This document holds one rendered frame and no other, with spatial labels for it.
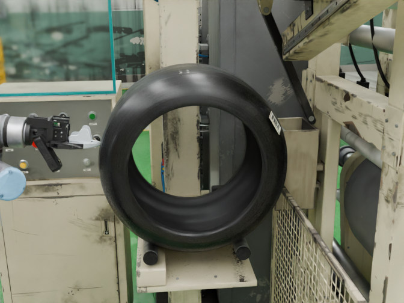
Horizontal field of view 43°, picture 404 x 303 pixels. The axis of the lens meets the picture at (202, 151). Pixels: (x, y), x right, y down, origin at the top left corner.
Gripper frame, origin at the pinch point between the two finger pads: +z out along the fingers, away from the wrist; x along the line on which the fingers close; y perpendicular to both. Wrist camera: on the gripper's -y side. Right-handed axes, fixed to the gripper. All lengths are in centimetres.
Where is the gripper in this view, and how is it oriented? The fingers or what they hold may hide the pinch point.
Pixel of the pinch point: (97, 145)
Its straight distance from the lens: 154.1
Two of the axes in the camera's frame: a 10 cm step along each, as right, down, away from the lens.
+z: 9.9, 0.8, 1.2
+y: 1.1, -9.5, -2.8
